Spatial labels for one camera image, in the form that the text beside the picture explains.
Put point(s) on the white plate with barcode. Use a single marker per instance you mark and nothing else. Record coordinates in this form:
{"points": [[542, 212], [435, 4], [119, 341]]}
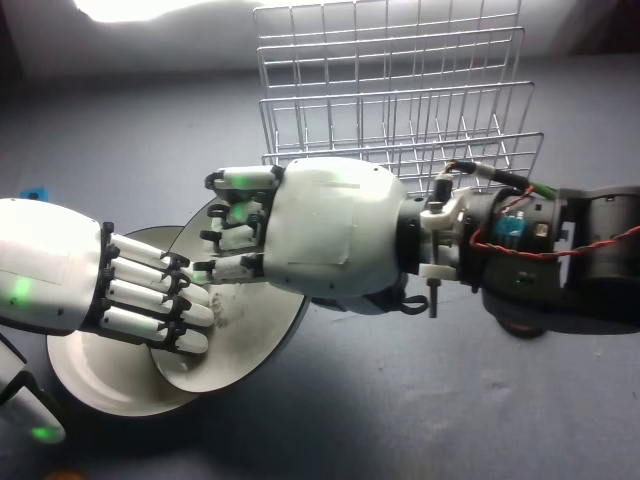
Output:
{"points": [[250, 340]]}

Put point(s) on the blue block with holes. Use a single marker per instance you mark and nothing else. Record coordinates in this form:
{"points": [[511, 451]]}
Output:
{"points": [[35, 192]]}

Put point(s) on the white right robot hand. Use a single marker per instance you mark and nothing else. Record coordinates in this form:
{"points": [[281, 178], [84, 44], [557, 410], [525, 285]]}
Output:
{"points": [[330, 225]]}

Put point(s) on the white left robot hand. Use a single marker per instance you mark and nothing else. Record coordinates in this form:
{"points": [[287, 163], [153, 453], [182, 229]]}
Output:
{"points": [[45, 260]]}

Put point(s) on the white plate with dark rim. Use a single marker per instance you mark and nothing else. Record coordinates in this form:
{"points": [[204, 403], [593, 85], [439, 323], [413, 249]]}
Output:
{"points": [[110, 370]]}

